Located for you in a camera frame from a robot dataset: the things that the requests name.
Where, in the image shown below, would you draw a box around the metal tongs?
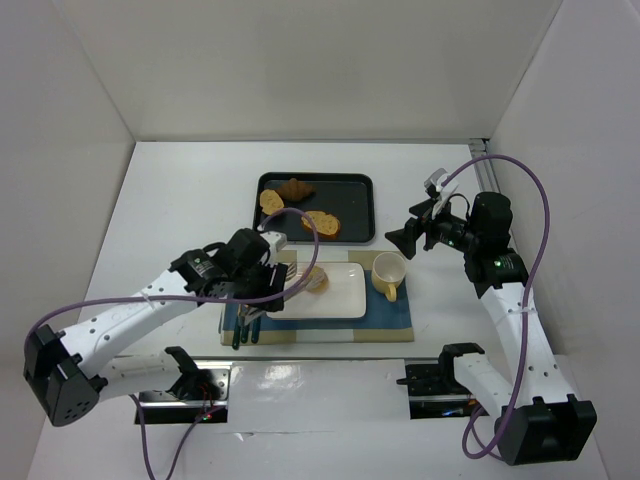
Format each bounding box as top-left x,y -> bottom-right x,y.
237,261 -> 312,324

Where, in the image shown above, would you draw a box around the round bread bun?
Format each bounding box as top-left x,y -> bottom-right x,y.
305,266 -> 329,294

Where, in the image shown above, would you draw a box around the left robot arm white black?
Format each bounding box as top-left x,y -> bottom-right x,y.
24,228 -> 288,427

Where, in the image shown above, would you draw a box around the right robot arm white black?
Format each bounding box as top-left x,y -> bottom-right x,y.
385,187 -> 597,466

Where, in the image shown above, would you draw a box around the bread slice left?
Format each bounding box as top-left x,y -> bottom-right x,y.
259,189 -> 285,216

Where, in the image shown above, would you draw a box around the bread slice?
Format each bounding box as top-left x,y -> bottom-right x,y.
259,189 -> 285,216
301,210 -> 341,240

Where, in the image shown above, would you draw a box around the bread slice centre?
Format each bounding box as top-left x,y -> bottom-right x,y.
301,210 -> 341,240

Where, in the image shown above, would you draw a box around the yellow mug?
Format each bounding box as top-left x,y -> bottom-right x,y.
371,252 -> 407,302

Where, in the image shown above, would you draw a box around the black baking tray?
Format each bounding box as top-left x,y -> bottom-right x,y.
256,172 -> 375,244

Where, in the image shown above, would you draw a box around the white rectangular plate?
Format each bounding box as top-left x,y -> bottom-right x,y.
267,262 -> 366,321

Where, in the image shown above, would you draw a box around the blue beige placemat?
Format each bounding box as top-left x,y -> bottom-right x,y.
241,250 -> 414,346

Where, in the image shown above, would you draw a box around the brown croissant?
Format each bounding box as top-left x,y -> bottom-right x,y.
276,178 -> 316,202

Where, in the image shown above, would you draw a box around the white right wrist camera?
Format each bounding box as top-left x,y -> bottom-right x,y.
424,168 -> 459,219

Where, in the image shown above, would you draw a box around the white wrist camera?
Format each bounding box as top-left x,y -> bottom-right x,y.
259,231 -> 287,266
424,168 -> 459,219

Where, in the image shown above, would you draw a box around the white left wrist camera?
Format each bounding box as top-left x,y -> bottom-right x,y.
259,231 -> 287,266

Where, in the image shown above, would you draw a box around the gold spoon green handle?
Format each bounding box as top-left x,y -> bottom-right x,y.
251,317 -> 262,344

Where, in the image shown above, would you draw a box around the gold knife green handle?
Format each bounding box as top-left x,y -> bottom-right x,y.
240,322 -> 250,344

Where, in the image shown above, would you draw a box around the aluminium rail right corner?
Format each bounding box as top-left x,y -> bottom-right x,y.
468,138 -> 500,193

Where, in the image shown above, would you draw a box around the gold fork green handle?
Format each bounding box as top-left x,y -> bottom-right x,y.
231,316 -> 243,350

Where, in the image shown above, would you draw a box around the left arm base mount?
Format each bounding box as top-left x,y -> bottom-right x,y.
137,360 -> 232,425

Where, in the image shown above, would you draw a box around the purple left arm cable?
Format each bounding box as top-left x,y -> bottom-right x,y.
27,208 -> 321,479

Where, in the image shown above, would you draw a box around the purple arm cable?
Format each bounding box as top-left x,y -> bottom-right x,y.
439,154 -> 553,459
27,208 -> 321,479

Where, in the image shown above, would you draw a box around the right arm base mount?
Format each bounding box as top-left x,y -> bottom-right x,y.
396,361 -> 479,420

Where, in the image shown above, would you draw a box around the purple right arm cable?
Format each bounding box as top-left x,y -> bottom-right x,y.
439,154 -> 553,459

